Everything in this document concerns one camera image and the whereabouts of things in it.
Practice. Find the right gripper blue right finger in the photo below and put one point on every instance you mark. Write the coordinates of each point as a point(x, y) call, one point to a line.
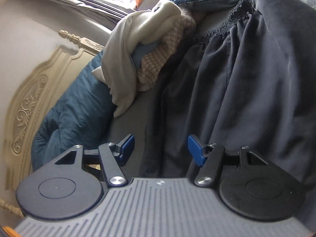
point(197, 149)

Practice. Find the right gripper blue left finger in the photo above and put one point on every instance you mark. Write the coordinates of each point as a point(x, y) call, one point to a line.
point(124, 149)

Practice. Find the dark navy elastic-waist trousers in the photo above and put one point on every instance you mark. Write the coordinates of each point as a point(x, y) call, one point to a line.
point(250, 82)

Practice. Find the teal quilted duvet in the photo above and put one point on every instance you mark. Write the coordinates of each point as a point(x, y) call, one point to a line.
point(82, 115)

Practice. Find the cream white fleece garment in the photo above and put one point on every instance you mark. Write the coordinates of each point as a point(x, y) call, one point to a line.
point(117, 68)

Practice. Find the pink houndstooth knit garment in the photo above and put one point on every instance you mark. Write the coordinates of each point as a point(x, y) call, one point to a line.
point(152, 62)

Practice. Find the light blue garment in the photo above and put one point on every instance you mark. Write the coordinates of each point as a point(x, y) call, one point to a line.
point(140, 51)

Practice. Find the cream carved headboard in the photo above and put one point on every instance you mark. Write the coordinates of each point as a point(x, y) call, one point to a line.
point(37, 94)

